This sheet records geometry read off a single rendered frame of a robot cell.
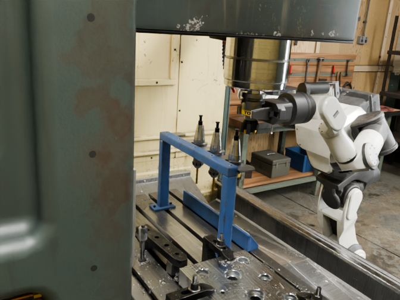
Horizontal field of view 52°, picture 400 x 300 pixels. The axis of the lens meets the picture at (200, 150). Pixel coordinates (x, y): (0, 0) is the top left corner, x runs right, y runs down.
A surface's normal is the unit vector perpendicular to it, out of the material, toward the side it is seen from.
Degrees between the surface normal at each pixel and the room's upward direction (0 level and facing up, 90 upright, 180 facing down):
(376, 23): 90
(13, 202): 90
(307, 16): 90
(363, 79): 91
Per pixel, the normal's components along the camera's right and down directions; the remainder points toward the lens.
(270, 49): 0.25, 0.29
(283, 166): 0.56, 0.27
